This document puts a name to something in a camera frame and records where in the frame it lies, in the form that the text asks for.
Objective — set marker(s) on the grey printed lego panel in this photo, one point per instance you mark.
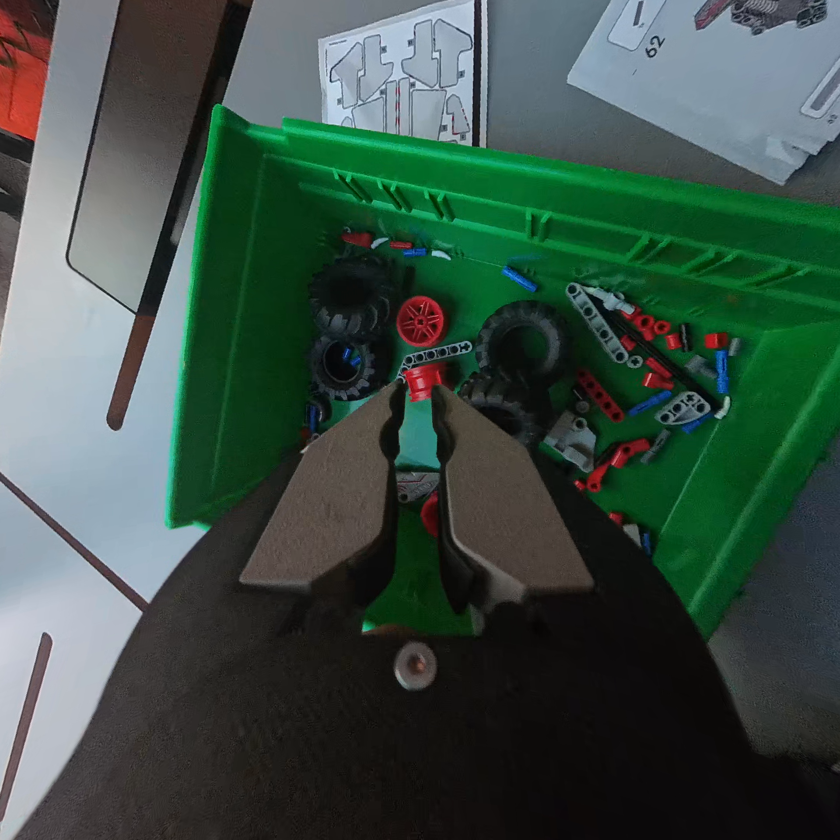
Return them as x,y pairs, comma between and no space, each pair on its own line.
413,487

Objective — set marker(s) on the red lego wheel rim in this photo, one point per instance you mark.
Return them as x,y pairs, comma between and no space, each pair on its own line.
420,380

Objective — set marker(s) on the red spoked lego wheel hub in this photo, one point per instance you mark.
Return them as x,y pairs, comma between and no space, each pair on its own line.
420,321

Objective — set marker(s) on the red box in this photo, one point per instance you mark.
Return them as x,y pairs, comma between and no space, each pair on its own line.
26,85

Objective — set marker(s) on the black rubber lego tire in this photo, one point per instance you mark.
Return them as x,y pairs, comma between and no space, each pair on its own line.
321,367
492,348
489,394
367,321

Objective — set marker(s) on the red angled lego connector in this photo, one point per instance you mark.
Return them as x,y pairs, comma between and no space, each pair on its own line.
620,454

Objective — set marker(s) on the red lego beam with holes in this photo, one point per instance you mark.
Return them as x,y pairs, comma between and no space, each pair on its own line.
598,394

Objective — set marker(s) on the pile of small lego pieces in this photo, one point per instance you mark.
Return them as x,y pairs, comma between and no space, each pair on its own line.
520,277

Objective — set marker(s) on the grey curved lego panel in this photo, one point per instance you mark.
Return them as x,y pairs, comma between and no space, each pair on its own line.
682,408

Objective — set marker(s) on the white sticker sheet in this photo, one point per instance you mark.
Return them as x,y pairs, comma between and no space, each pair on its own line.
394,65

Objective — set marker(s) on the light grey lego bracket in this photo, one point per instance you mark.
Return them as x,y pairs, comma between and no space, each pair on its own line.
571,446

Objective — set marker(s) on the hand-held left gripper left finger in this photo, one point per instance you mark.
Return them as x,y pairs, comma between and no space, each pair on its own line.
321,505

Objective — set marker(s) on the long grey lego beam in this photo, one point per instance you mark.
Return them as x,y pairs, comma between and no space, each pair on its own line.
600,321

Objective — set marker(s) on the long black lego axle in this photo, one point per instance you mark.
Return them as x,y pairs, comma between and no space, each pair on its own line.
676,373

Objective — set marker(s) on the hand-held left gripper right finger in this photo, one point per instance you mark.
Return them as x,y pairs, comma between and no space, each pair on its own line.
512,518

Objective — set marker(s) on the thin grey angled lego beam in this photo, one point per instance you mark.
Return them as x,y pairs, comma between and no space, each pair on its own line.
433,354

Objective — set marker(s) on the green plastic bin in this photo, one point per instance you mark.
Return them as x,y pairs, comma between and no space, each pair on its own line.
472,282

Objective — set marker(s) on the white instruction booklet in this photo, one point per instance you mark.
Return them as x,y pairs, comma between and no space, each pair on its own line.
689,85

